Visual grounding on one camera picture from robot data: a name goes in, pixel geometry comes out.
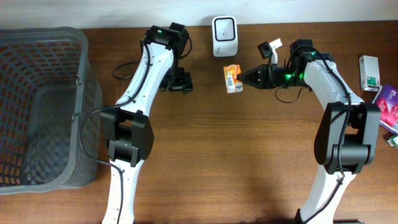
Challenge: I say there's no white green medicine box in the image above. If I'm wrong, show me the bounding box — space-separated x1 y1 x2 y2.
359 55 381 91

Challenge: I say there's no grey plastic mesh basket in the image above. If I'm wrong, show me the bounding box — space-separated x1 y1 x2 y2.
1 27 103 195

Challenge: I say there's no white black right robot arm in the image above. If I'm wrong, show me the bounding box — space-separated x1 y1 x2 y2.
237 39 381 223

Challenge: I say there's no purple sanitary pad pack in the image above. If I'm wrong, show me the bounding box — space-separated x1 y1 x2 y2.
373 84 397 134

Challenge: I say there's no green gum pack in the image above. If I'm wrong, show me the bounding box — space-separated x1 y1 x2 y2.
386 135 398 147

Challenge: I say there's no white barcode scanner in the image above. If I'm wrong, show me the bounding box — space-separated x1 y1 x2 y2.
211 16 238 57

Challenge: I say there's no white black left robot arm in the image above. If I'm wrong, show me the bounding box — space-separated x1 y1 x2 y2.
78 22 193 223

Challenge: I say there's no black right camera cable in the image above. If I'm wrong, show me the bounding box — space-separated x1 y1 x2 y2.
267 62 307 105

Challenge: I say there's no orange small box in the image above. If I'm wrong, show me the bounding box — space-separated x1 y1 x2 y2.
223 64 243 93

